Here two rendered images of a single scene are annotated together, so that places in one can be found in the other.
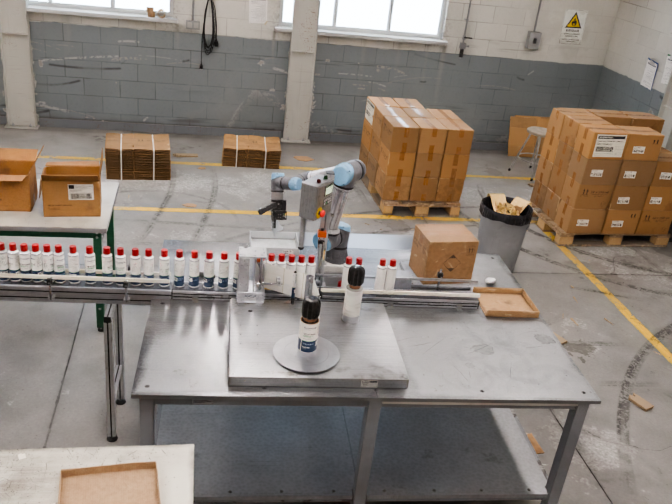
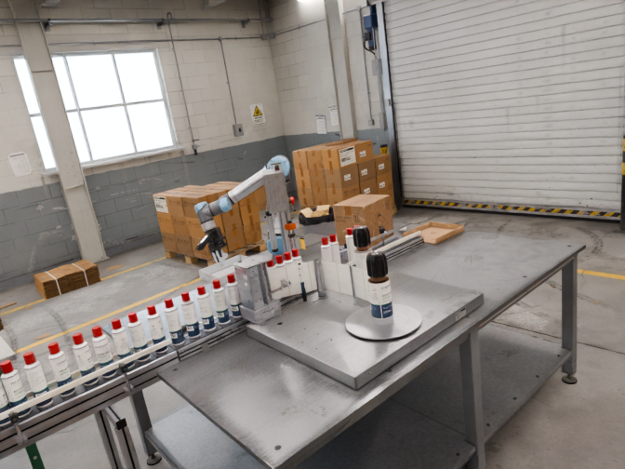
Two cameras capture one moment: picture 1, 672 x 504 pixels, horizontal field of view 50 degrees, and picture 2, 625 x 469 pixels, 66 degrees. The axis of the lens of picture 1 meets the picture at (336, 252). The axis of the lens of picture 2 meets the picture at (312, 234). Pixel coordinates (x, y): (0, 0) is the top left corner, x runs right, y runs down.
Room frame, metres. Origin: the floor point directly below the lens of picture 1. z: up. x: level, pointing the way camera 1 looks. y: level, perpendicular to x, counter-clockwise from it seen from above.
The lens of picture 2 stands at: (1.36, 1.13, 1.78)
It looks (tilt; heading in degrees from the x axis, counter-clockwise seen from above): 16 degrees down; 331
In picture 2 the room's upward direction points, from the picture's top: 9 degrees counter-clockwise
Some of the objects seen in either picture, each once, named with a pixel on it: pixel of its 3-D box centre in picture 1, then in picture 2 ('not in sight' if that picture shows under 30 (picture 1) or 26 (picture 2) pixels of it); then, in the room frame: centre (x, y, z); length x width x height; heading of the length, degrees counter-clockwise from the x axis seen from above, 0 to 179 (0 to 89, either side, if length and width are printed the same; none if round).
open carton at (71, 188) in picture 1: (72, 180); not in sight; (4.30, 1.73, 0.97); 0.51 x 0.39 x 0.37; 18
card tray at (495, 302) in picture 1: (505, 302); (432, 232); (3.58, -0.97, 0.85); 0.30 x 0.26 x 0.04; 100
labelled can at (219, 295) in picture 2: (223, 270); (219, 301); (3.32, 0.57, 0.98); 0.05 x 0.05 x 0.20
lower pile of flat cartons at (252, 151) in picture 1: (251, 151); (67, 277); (7.84, 1.08, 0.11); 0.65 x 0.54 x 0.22; 100
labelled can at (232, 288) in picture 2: (238, 270); (234, 295); (3.33, 0.49, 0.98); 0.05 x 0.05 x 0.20
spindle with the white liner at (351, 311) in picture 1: (353, 293); (364, 256); (3.15, -0.11, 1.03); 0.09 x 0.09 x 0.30
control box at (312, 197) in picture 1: (316, 197); (275, 190); (3.48, 0.13, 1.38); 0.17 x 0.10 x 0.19; 155
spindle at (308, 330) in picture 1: (309, 325); (378, 287); (2.79, 0.08, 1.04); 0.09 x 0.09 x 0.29
